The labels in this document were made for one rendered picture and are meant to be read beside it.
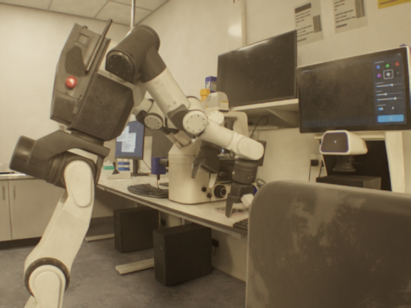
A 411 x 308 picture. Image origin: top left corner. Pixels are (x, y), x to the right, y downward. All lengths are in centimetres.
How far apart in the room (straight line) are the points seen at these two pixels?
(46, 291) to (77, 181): 35
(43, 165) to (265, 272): 72
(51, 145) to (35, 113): 289
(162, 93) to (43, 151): 40
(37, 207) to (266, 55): 255
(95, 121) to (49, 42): 315
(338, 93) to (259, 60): 92
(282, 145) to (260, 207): 148
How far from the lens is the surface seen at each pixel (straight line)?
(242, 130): 164
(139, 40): 85
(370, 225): 34
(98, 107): 94
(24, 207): 326
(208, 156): 118
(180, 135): 137
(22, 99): 385
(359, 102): 112
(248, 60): 205
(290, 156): 190
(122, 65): 82
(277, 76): 185
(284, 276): 45
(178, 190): 140
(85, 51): 98
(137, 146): 267
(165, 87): 88
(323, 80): 120
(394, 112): 107
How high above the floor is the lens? 101
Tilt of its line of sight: 1 degrees down
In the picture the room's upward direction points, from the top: straight up
